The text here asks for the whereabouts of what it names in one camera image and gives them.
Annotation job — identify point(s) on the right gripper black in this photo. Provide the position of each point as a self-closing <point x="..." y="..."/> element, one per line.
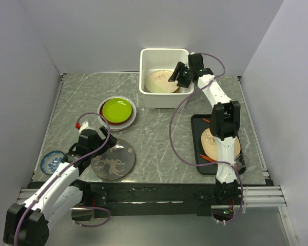
<point x="178" y="67"/>

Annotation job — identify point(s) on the glass plate with deer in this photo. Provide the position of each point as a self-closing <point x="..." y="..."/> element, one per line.
<point x="115" y="163"/>

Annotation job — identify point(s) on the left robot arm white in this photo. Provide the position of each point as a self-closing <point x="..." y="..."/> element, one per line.
<point x="30" y="223"/>

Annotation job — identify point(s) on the cream plate with branch motif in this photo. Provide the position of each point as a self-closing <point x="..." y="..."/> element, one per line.
<point x="157" y="82"/>

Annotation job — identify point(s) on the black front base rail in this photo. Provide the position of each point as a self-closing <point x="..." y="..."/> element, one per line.
<point x="135" y="199"/>

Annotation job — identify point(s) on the black rectangular tray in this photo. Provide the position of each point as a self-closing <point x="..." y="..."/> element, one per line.
<point x="198" y="125"/>

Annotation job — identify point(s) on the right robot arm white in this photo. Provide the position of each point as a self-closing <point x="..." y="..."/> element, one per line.
<point x="224" y="122"/>

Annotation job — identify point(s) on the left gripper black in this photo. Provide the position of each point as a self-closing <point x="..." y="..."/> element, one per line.
<point x="112" y="142"/>

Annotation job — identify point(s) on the lime green plate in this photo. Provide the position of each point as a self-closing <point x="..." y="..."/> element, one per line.
<point x="117" y="110"/>

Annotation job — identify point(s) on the blue and white small dish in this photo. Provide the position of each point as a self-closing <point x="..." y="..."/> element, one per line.
<point x="51" y="161"/>

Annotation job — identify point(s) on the white plastic bin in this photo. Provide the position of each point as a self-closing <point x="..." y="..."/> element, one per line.
<point x="152" y="59"/>

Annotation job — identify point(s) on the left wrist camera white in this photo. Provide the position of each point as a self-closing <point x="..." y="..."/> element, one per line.
<point x="83" y="126"/>

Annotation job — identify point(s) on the clear glass cup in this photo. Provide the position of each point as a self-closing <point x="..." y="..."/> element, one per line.
<point x="241" y="162"/>

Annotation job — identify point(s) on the pale grey large plate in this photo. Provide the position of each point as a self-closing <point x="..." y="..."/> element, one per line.
<point x="124" y="125"/>

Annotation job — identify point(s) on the orange chopstick lower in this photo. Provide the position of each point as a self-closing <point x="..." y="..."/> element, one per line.
<point x="207" y="158"/>

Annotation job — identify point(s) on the peach plate with bird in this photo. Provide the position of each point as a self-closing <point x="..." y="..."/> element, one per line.
<point x="210" y="148"/>

